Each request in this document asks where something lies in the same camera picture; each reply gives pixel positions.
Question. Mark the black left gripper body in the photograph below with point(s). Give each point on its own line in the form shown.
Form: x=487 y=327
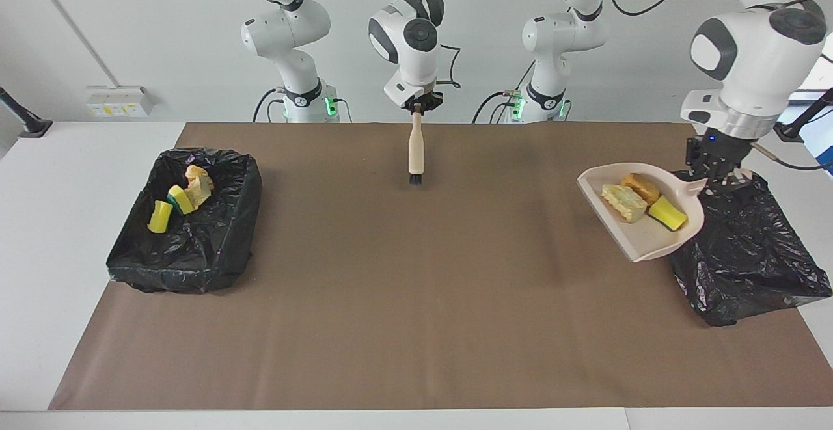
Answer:
x=716 y=153

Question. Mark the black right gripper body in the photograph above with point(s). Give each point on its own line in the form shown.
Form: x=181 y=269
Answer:
x=429 y=99

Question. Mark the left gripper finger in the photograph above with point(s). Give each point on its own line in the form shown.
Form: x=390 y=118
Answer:
x=732 y=175
x=714 y=179

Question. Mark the curved yellow sponge wedge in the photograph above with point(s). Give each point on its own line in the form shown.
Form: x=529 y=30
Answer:
x=667 y=213

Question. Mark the brown peanut shaped piece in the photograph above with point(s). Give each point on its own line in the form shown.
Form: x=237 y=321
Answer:
x=643 y=187

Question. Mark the pale foam chunk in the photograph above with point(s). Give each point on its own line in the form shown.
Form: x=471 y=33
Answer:
x=623 y=203

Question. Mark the pink plastic dustpan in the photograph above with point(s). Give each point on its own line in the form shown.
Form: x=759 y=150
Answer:
x=625 y=238

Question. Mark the rounded beige foam chunk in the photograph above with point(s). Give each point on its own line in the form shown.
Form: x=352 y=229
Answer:
x=195 y=172

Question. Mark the angular beige foam chunk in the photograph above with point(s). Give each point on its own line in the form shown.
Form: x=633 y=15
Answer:
x=202 y=191

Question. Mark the small yellow sponge piece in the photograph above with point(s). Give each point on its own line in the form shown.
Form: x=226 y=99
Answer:
x=179 y=199

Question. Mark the notched yellow sponge piece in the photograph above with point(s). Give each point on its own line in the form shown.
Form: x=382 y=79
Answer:
x=160 y=216

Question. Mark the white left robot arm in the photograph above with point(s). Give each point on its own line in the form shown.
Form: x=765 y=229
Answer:
x=761 y=59

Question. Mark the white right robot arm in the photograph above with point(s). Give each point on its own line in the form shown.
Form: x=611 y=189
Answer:
x=286 y=26

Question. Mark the empty black bag lined bin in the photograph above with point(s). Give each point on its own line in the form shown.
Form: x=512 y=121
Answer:
x=748 y=261

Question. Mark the black bag lined trash bin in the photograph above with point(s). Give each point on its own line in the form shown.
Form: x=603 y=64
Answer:
x=208 y=248

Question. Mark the brown table mat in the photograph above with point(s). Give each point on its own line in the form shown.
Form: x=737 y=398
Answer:
x=416 y=365

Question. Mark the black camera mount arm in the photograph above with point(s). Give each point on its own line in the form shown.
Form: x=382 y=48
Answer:
x=32 y=127
x=791 y=132

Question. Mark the white wall socket box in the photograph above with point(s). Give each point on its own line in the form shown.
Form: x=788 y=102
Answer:
x=120 y=100

